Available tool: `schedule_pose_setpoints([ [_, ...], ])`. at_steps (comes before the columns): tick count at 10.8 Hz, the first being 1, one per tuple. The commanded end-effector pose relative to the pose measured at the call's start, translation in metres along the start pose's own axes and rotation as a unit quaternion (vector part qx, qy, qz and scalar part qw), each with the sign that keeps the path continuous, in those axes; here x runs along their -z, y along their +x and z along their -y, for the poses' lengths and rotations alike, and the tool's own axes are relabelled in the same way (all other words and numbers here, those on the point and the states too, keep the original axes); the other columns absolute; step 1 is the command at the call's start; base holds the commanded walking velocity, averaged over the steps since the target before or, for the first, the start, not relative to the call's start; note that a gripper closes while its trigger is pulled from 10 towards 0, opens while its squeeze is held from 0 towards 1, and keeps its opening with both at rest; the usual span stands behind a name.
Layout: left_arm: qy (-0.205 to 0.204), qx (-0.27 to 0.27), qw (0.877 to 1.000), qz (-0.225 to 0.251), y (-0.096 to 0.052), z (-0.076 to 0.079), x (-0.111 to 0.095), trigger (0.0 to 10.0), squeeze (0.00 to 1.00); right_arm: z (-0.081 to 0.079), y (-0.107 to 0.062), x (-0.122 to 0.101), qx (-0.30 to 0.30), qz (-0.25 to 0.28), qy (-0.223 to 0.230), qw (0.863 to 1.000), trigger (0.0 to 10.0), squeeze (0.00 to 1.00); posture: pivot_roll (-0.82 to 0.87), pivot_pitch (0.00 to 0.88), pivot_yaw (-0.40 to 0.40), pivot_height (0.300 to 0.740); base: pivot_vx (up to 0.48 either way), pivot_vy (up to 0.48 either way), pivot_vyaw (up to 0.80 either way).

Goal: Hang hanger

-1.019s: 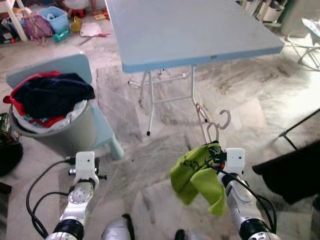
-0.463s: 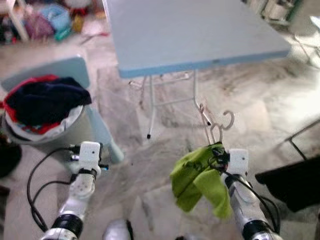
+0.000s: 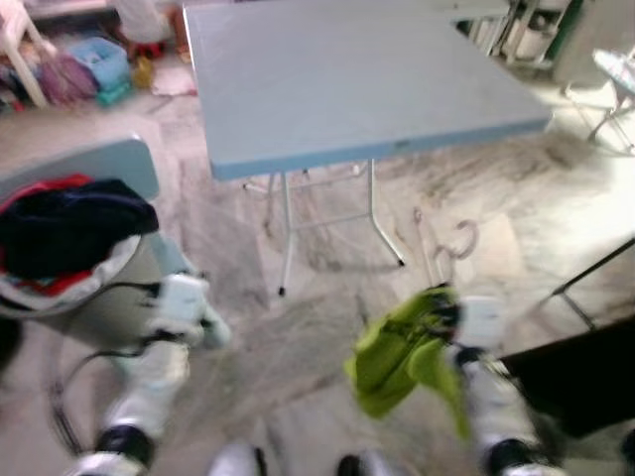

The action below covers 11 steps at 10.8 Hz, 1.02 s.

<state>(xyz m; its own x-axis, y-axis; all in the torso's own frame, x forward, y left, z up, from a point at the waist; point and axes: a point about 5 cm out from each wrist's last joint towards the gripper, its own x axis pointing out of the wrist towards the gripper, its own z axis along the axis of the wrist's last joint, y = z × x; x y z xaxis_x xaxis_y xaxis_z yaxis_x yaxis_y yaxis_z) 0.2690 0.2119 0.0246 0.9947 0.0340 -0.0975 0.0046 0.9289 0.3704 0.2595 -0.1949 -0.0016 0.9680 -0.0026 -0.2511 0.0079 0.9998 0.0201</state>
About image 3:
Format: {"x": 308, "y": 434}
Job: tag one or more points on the white cloth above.
{"x": 109, "y": 263}

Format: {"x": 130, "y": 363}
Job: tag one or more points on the white plastic chair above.
{"x": 15, "y": 40}

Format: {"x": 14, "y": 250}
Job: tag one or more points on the blue plastic basket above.
{"x": 99, "y": 64}

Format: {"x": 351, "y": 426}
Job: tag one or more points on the black garment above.
{"x": 575, "y": 377}

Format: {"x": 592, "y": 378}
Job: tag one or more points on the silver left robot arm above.
{"x": 149, "y": 387}

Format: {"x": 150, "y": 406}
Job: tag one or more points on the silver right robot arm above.
{"x": 491, "y": 397}

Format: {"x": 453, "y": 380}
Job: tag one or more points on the red garment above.
{"x": 50, "y": 185}

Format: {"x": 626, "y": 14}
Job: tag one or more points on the silver right robot leg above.
{"x": 367, "y": 466}

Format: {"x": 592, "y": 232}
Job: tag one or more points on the light blue folding table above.
{"x": 347, "y": 79}

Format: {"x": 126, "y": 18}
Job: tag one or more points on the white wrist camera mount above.
{"x": 179, "y": 302}
{"x": 481, "y": 319}

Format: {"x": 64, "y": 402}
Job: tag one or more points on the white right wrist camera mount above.
{"x": 481, "y": 319}

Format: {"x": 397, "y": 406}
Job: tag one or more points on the silver left robot leg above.
{"x": 236, "y": 461}

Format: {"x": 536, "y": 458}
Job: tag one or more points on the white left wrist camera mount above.
{"x": 179, "y": 302}

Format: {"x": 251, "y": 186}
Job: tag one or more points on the yellow toy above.
{"x": 144, "y": 71}

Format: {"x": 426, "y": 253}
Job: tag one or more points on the white frame baby bouncer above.
{"x": 615, "y": 67}

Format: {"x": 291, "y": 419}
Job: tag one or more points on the silver robot leg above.
{"x": 236, "y": 461}
{"x": 367, "y": 466}

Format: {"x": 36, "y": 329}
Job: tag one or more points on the purple cloth bundle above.
{"x": 64, "y": 81}

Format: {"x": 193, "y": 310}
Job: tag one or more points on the lime green t-shirt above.
{"x": 387, "y": 357}

